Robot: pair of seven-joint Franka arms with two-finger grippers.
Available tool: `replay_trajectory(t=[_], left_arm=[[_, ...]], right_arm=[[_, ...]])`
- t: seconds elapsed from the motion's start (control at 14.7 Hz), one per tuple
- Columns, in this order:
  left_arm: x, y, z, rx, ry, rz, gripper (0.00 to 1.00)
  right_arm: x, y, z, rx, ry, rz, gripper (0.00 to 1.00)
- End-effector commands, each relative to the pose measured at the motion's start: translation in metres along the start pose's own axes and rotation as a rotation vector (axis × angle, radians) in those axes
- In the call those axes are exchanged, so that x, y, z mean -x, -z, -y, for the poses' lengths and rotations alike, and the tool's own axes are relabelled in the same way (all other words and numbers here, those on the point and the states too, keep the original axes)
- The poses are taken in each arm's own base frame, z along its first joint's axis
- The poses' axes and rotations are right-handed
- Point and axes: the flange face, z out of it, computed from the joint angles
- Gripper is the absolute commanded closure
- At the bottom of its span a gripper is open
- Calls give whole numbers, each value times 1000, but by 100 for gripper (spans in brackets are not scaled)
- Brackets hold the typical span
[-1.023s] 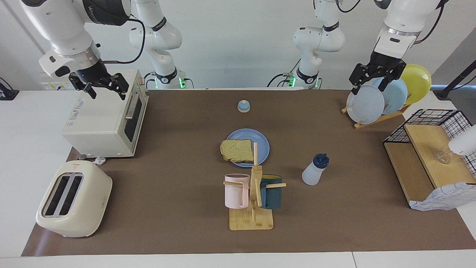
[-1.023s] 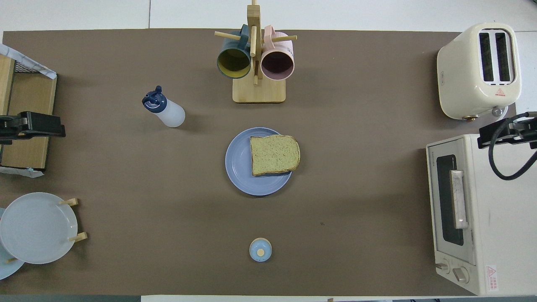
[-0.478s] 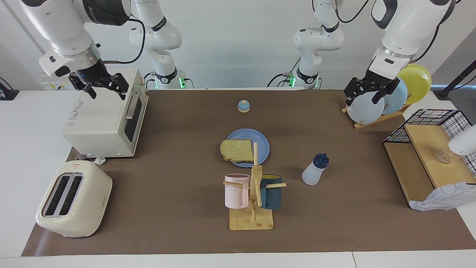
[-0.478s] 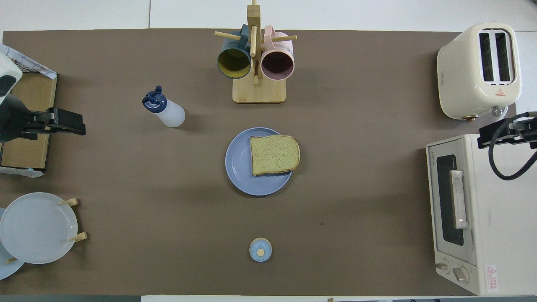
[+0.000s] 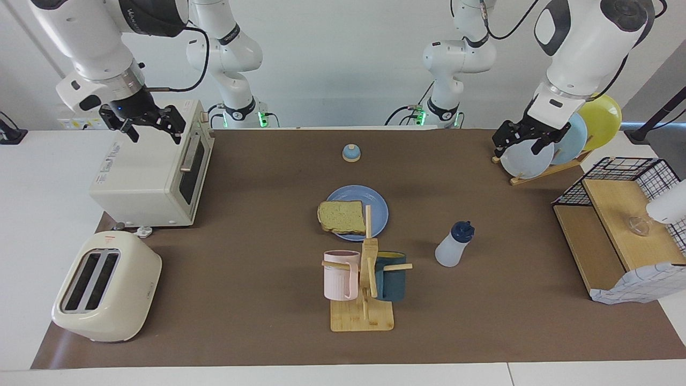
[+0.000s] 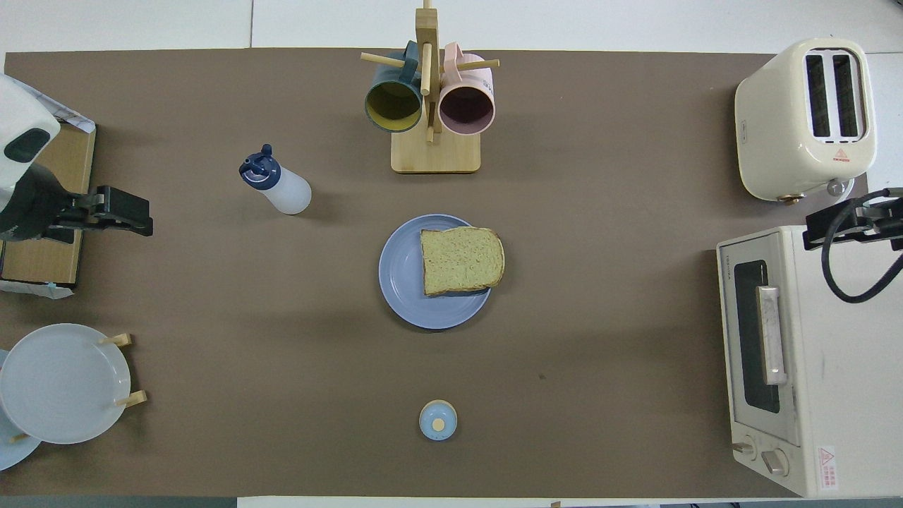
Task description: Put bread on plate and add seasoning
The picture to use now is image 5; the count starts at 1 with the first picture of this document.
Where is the brown table mat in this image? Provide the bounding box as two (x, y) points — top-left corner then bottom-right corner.
(31, 129), (686, 369)

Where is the wooden mug tree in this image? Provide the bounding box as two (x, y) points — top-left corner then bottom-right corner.
(322, 205), (414, 332)

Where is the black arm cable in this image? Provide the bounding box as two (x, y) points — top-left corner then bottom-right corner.
(450, 0), (665, 102)
(145, 24), (210, 93)

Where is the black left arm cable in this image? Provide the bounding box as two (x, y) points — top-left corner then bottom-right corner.
(450, 0), (665, 102)

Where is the light blue plate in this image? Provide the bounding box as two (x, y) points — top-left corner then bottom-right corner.
(549, 113), (588, 165)

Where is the yellow plate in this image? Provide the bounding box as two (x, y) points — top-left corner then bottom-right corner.
(578, 94), (623, 152)

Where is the black desk clamp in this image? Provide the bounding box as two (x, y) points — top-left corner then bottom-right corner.
(0, 111), (28, 145)

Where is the black wire basket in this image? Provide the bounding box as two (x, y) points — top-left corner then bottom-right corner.
(552, 157), (686, 253)

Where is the black camera stand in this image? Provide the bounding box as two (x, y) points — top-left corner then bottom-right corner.
(622, 86), (686, 144)

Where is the white cylindrical device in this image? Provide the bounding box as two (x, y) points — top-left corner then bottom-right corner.
(646, 180), (686, 224)

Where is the white checked cloth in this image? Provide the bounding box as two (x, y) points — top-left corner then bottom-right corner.
(590, 262), (686, 305)

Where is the wooden plate rack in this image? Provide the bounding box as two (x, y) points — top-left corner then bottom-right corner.
(492, 149), (593, 187)

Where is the pale grey plate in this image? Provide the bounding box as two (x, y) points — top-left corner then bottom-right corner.
(499, 134), (555, 180)

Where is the toasted bread slice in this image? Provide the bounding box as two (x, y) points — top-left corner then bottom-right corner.
(317, 200), (367, 235)

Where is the toaster cable and plug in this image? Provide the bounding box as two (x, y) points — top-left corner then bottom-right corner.
(113, 222), (154, 238)

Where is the white wall socket strip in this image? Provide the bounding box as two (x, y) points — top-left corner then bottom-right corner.
(56, 103), (116, 130)

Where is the pink ribbed mug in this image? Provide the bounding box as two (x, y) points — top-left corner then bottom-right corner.
(323, 250), (361, 301)

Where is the cream two-slot toaster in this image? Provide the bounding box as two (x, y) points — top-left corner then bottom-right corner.
(51, 231), (162, 343)

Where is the blue round plate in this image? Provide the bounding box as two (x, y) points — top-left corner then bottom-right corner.
(327, 185), (390, 241)

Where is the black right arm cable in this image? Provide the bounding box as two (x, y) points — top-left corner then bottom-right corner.
(145, 24), (210, 93)

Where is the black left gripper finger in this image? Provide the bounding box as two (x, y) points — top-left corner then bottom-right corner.
(492, 122), (528, 159)
(531, 129), (571, 157)

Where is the white toaster oven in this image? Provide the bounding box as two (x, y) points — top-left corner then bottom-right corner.
(88, 99), (215, 228)

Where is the dark teal mug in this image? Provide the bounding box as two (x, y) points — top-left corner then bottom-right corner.
(374, 251), (408, 302)

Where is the wooden two-tier shelf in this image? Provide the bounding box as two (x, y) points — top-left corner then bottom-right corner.
(553, 179), (686, 301)

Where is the clear glass cup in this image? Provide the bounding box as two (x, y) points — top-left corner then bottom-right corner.
(624, 216), (652, 237)

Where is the translucent squeeze bottle blue cap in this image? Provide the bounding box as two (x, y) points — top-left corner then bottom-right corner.
(435, 220), (476, 268)

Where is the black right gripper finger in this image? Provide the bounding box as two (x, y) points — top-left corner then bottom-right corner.
(146, 106), (187, 145)
(99, 106), (140, 144)

